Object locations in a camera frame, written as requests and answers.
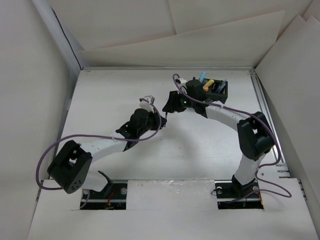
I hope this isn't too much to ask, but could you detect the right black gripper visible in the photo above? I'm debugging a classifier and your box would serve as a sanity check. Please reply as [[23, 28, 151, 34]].
[[162, 90, 196, 113]]

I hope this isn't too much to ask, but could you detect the black slotted organizer container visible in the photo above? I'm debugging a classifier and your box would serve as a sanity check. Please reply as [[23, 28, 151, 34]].
[[201, 78, 228, 104]]

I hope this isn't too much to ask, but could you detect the blue cap highlighter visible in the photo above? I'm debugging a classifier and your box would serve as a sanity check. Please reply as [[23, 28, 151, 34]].
[[198, 72, 206, 84]]

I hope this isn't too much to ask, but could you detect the yellow cap highlighter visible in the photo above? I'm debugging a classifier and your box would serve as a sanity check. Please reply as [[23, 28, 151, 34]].
[[203, 79, 215, 89]]

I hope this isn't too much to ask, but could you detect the purple gel pen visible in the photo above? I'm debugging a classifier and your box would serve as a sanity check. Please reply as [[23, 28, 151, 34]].
[[163, 112, 168, 128]]

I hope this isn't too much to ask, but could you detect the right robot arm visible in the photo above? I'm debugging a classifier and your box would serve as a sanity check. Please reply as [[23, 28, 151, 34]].
[[162, 73, 275, 197]]

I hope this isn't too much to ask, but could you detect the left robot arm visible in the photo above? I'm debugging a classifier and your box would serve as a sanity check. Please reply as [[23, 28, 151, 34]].
[[47, 108, 167, 199]]

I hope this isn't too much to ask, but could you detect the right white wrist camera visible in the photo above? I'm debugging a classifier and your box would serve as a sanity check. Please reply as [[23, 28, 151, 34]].
[[175, 77, 187, 87]]

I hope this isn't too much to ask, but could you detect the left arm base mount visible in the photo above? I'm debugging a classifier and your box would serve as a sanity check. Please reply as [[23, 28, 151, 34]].
[[79, 171, 128, 211]]

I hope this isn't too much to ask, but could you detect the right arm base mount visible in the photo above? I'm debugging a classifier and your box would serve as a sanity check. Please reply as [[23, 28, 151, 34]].
[[211, 180, 264, 210]]

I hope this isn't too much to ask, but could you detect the aluminium rail right side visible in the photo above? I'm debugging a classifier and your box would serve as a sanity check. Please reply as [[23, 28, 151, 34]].
[[249, 68, 293, 197]]

